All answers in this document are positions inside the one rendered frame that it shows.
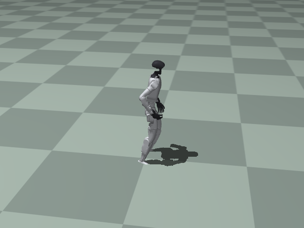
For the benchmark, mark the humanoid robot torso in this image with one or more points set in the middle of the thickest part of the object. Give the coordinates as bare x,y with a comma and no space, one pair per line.
153,96

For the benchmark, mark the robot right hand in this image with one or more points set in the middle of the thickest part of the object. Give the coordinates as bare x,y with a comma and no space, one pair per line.
156,116

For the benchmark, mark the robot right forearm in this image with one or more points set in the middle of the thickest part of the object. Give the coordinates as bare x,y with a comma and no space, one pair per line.
146,105

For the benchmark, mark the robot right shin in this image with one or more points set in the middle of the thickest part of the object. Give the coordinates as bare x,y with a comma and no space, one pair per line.
146,147

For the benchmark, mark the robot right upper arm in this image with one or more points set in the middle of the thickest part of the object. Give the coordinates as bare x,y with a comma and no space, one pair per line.
153,85

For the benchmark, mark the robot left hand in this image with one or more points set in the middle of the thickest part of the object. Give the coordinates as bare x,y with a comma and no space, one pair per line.
160,106

